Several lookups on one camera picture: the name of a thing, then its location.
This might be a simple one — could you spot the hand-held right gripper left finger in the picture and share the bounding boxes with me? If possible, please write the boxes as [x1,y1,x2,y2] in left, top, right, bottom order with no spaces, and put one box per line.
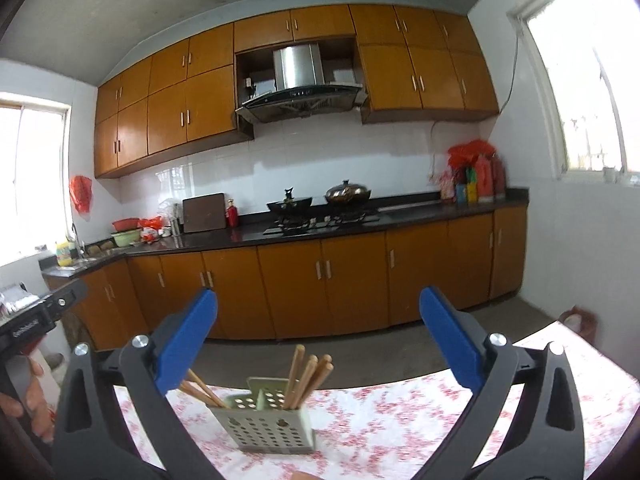
[51,287,219,480]

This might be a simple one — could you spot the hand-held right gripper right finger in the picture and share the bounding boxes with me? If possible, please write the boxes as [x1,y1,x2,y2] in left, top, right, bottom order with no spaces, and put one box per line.
[419,286,586,480]

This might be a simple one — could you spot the wooden chopstick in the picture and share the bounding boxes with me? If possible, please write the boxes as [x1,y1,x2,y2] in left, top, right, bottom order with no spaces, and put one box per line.
[176,381,218,407]
[296,354,333,408]
[286,344,306,410]
[186,369,227,408]
[291,355,319,410]
[301,362,335,401]

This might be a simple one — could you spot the green perforated utensil holder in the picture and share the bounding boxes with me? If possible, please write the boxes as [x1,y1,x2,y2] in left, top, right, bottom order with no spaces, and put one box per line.
[212,376,316,455]

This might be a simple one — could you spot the person's left hand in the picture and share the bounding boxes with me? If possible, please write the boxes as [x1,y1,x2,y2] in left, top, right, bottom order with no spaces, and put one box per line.
[0,352,57,443]

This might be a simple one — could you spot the clutter on dark shelf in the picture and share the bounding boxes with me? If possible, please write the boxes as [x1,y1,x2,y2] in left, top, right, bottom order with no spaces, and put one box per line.
[0,282,32,317]

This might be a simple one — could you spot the floral tablecloth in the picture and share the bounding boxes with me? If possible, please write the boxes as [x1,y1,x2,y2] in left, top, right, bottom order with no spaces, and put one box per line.
[112,320,640,480]

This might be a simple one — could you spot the wooden base cabinets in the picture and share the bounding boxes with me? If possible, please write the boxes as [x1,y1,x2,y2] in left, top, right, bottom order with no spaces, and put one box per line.
[47,205,529,352]

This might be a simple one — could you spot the green basin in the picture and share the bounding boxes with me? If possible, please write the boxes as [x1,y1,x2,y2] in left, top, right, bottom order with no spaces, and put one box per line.
[111,229,144,248]

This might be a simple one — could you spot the orange plastic bag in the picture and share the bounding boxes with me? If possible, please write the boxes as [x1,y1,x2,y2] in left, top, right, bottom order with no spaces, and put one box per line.
[139,216,166,242]

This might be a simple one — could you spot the clear plastic bag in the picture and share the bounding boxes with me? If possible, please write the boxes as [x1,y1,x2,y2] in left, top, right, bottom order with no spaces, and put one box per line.
[159,199,184,236]

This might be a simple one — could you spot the dark cutting board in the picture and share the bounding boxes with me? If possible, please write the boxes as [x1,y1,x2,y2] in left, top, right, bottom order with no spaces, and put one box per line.
[182,193,227,234]

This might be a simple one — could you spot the red hanging plastic bag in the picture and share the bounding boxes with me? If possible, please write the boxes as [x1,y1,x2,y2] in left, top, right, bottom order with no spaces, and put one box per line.
[69,175,94,217]

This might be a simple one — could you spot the black kitchen countertop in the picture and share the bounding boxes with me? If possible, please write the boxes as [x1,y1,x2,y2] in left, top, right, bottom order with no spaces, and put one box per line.
[40,187,530,278]

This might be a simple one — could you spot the wide bright window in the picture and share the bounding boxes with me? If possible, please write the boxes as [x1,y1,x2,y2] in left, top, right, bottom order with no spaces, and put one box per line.
[0,91,74,267]

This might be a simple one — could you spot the colourful boxes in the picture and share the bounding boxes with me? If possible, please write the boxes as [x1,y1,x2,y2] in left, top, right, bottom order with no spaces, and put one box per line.
[453,167,479,205]

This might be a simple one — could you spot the large red plastic bag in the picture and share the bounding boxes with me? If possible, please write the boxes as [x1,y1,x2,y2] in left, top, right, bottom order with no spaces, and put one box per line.
[446,139,507,204]

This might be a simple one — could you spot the black wok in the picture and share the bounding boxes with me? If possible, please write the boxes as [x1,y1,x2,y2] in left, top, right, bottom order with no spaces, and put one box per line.
[266,188,313,214]

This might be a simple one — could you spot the black gas stove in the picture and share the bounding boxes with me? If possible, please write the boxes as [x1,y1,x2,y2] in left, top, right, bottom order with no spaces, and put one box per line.
[262,211,381,237]

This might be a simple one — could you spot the pot with lid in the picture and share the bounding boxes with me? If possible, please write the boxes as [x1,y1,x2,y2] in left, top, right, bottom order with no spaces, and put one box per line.
[324,179,372,206]

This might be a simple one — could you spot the steel range hood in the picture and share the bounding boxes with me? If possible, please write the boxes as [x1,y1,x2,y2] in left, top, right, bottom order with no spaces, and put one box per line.
[235,43,368,124]

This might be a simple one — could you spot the barred window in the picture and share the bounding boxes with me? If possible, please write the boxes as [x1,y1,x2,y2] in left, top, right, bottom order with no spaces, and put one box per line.
[506,0,640,187]

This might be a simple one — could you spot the wooden wall cabinets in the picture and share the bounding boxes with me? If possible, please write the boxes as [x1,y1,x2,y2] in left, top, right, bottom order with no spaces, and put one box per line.
[93,4,501,179]

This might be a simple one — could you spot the wall cable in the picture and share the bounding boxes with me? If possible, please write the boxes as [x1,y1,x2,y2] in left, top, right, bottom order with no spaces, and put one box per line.
[497,20,524,112]

